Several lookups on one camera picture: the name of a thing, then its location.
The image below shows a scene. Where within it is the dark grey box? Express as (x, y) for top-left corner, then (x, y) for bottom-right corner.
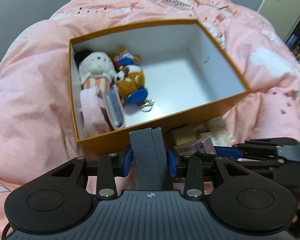
(129, 128), (173, 191)

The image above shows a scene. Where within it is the mauve small box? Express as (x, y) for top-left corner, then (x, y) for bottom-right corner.
(174, 137), (217, 155)

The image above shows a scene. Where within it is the gold yellow box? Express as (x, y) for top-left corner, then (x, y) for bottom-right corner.
(171, 126), (197, 145)

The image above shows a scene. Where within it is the pink fabric pouch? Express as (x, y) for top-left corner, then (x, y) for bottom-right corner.
(80, 86), (112, 138)

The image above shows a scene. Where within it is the brown white dog plush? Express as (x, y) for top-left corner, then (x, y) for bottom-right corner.
(114, 64), (148, 106)

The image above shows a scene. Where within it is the white bunny plush striped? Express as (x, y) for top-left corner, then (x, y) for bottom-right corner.
(74, 49), (116, 92)

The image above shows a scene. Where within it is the orange cardboard box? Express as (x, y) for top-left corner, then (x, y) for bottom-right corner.
(69, 19), (251, 155)

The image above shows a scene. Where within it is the pink printed duvet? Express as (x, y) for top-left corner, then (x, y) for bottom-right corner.
(0, 0), (300, 237)

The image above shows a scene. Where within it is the white door with handle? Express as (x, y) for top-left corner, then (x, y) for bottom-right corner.
(258, 0), (300, 41)

